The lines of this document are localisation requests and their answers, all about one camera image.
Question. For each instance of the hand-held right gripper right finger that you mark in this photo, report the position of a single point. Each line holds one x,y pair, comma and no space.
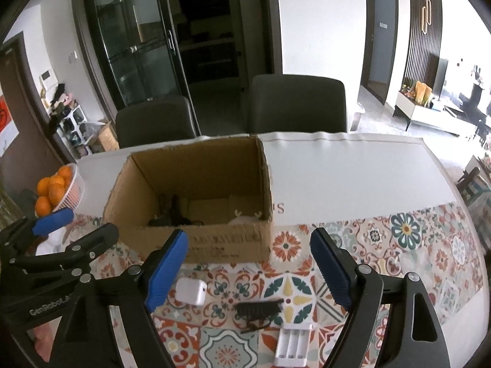
333,272

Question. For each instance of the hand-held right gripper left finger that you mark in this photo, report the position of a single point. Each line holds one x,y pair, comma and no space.
165,276

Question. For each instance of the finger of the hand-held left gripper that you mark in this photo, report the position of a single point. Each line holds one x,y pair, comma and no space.
96,241
53,221

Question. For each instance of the black power adapter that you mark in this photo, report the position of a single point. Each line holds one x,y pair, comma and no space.
170,209

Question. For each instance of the large cardboard box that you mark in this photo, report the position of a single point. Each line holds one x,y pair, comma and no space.
230,241

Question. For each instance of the person's left forearm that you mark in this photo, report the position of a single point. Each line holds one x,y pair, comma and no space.
45,339

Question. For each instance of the orange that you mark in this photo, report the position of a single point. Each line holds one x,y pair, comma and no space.
46,186
66,171
43,206
57,193

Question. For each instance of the white charger cube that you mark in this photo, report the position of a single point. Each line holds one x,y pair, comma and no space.
190,291

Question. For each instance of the white fruit basket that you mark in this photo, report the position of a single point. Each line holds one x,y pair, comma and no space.
73,195

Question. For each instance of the black comb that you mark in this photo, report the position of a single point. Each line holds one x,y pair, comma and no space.
257,308

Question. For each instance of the white battery charger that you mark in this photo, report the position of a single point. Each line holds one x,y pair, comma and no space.
293,347

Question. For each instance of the clear plastic bag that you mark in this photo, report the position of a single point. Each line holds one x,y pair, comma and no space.
90,132

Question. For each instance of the white shoe rack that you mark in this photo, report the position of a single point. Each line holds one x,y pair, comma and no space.
73,126

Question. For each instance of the white plug with brass prongs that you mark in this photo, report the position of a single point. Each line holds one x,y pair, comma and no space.
245,219

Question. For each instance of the small brown cardboard box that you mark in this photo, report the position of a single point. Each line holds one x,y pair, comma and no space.
107,138

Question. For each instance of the red and white poster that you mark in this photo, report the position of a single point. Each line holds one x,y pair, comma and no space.
5,122

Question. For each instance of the dark dining chair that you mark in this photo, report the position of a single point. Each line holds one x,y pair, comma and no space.
153,122
295,103

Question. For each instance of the brown wooden door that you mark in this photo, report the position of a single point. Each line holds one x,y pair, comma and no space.
23,84

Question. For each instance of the chair with patterned cushion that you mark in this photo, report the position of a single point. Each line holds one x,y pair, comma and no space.
468,184

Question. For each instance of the white television cabinet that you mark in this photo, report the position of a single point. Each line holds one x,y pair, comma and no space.
429,113

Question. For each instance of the dark glass sliding door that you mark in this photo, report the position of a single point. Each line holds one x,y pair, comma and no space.
115,46

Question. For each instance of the yellow paper bags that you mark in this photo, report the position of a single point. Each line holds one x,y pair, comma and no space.
422,94

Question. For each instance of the flat television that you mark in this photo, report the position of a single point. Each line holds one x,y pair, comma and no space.
441,80

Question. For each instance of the dark hallway door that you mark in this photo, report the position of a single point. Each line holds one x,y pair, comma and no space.
381,38

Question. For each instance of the white wall intercom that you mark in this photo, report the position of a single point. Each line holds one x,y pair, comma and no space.
49,76

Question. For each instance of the white wall switch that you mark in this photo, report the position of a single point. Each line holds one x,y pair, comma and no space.
73,56

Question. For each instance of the dark slatted wall panel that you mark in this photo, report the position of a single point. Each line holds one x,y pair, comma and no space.
418,53

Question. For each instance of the gold loop wall ornament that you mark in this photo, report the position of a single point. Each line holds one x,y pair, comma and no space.
426,15

